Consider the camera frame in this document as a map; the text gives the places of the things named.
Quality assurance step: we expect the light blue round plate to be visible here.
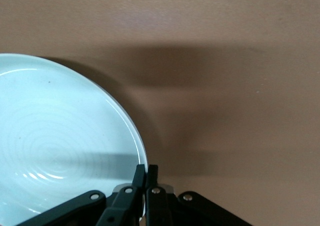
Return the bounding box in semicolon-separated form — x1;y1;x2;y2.
0;53;148;226

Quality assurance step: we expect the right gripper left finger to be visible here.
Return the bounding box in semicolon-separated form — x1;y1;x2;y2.
14;164;146;226

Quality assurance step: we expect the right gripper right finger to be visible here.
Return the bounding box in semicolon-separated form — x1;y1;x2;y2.
145;164;253;226

